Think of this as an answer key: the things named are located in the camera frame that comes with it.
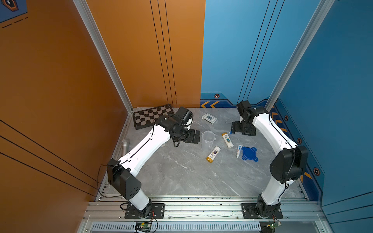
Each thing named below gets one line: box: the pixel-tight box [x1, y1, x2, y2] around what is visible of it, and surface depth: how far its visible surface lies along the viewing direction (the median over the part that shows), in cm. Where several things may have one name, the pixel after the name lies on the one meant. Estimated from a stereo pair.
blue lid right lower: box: [241, 146, 259, 162], surface depth 96 cm
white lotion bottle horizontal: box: [205, 146, 221, 164], surface depth 93 cm
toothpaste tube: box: [236, 144, 243, 159], surface depth 98 cm
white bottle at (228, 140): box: [221, 132, 235, 149], surface depth 101 cm
